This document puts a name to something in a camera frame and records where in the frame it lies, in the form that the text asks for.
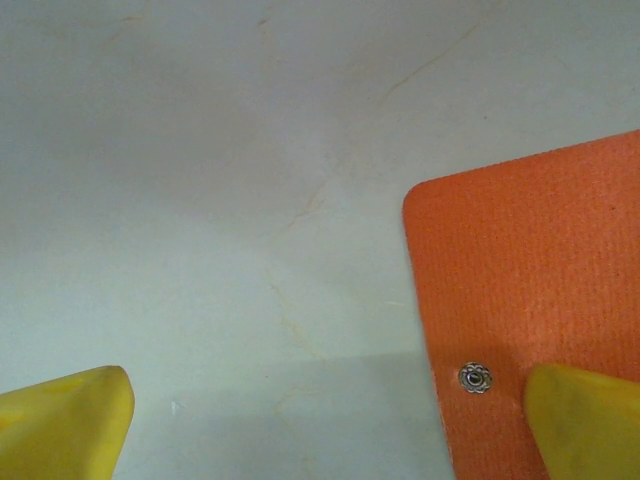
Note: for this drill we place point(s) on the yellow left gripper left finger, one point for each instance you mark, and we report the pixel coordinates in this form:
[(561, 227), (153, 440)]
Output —
[(60, 430)]

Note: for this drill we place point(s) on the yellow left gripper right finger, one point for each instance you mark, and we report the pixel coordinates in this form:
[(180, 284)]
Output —
[(590, 430)]

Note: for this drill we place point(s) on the orange card holder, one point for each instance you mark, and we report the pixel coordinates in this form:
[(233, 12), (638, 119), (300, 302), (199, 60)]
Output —
[(530, 270)]

